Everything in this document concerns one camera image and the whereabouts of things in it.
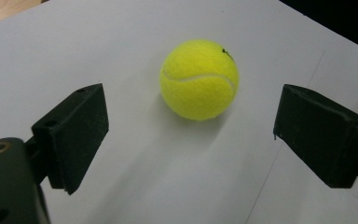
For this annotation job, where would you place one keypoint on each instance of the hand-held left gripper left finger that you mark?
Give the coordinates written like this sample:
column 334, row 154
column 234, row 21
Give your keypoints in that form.
column 71, row 137

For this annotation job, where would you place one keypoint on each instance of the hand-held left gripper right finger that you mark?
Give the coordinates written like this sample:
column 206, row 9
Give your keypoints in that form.
column 323, row 137

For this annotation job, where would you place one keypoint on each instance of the yellow tennis ball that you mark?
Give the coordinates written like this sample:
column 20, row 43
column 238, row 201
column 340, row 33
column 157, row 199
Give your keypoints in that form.
column 199, row 80

